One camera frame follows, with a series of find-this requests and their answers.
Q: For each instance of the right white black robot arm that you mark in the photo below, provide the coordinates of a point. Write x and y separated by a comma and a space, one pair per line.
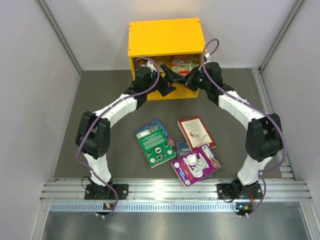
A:
263, 131

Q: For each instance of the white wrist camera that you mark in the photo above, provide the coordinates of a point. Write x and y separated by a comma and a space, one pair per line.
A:
149, 65
207, 58

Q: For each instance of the aluminium mounting rail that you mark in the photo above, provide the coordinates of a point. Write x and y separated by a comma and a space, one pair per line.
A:
171, 190

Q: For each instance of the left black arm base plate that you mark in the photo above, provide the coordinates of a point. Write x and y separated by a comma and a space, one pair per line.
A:
98, 192

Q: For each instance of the Roald Dahl Charlie book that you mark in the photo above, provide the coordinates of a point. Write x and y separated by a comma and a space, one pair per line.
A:
137, 64

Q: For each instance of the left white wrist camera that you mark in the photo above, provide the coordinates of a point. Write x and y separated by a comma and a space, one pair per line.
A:
149, 65

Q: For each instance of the purple 117-Storey Treehouse book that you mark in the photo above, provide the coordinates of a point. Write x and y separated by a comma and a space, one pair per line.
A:
196, 166

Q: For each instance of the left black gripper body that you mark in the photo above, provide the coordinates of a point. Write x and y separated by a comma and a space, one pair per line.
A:
161, 86

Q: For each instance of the dark blue Nineteen Eighty-Four book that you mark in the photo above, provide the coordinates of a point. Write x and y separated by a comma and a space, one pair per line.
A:
182, 150

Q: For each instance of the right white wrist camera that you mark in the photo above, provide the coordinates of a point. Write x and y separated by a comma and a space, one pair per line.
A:
207, 58

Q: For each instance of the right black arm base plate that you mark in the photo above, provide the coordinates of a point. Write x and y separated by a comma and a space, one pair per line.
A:
236, 191

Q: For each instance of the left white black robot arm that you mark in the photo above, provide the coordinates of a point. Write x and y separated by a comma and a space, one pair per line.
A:
94, 132

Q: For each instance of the yellow wooden shelf cabinet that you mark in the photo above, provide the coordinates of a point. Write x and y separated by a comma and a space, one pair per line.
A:
160, 40

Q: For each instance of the slotted cable duct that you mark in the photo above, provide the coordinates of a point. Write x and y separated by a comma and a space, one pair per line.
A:
149, 207

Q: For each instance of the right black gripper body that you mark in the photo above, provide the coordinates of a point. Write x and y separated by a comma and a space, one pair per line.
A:
201, 82

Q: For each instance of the green treehouse book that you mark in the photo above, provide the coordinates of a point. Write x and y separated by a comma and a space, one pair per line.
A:
155, 145

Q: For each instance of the cream red-edged book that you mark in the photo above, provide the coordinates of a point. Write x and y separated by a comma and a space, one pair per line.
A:
196, 133

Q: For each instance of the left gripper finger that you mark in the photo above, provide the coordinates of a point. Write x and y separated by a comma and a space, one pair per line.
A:
172, 77
164, 69

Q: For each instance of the red 13-Storey Treehouse book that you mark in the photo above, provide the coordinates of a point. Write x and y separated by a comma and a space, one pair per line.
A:
183, 64

